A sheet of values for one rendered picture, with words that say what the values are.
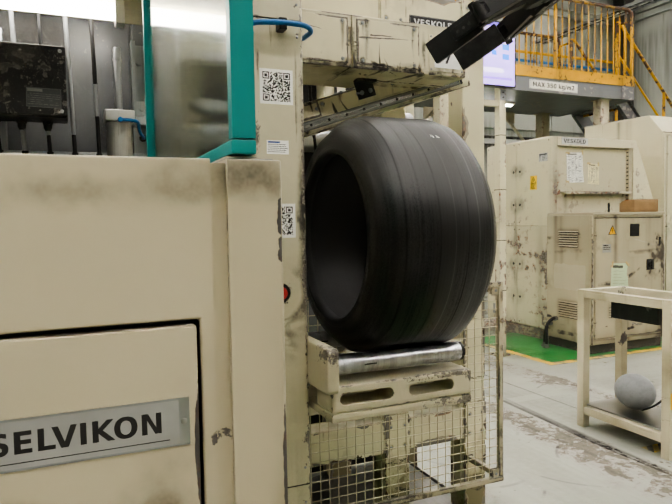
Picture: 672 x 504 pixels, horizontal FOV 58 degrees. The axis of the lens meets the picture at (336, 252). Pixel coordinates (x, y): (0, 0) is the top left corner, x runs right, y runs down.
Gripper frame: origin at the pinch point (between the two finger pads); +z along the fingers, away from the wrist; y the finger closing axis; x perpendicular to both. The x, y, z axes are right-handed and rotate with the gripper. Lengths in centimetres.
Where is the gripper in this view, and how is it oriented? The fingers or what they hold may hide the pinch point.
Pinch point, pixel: (452, 53)
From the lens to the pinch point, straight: 89.7
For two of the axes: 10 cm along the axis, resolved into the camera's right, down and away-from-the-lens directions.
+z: -7.5, 4.5, 4.8
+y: 4.3, -2.0, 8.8
